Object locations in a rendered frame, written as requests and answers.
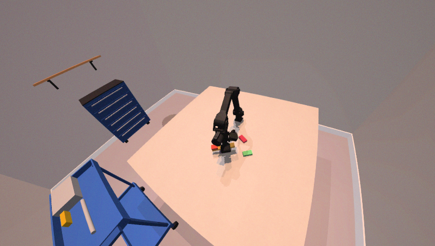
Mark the red flat bar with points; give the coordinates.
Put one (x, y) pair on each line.
(243, 139)

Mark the green rectangular block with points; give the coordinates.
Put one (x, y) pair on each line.
(247, 153)

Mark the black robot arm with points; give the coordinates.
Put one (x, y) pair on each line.
(221, 119)

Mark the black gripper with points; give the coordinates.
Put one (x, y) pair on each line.
(225, 147)

